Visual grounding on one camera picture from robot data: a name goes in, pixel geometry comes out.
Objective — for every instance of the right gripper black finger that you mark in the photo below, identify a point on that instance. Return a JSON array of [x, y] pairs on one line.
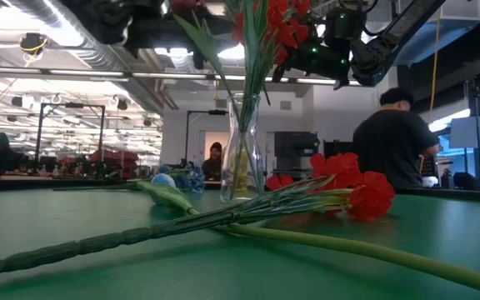
[[281, 71]]

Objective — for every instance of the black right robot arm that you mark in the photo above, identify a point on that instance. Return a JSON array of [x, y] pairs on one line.
[[406, 21]]

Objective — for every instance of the red storage bins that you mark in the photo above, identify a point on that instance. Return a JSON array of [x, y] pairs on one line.
[[115, 158]]

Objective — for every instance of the dark red tulip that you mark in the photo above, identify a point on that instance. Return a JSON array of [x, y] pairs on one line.
[[200, 41]]

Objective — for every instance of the clear glass vase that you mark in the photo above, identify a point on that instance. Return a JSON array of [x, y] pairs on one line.
[[256, 158]]

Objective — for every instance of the black stand frame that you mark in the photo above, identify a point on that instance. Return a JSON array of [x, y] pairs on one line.
[[39, 133], [187, 133]]

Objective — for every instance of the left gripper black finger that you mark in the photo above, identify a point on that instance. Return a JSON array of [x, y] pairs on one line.
[[169, 31], [198, 56]]

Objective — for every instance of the yellow glass vase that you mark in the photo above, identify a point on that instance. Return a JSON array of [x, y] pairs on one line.
[[242, 166]]

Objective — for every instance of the black tripod stand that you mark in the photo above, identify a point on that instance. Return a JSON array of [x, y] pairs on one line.
[[478, 162]]

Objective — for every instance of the green table mat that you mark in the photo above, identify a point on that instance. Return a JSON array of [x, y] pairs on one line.
[[265, 277]]

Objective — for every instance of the long light green flower stem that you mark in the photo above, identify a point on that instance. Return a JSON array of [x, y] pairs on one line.
[[169, 196]]

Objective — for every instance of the black equipment cabinet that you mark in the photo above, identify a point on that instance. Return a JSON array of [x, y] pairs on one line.
[[296, 143]]

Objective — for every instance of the blue flower bunch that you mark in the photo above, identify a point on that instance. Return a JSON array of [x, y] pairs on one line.
[[192, 177]]

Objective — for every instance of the long ceiling light fixture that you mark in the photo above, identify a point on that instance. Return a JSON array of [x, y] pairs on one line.
[[169, 76]]

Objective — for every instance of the white panel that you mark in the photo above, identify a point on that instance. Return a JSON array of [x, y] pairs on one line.
[[473, 131]]

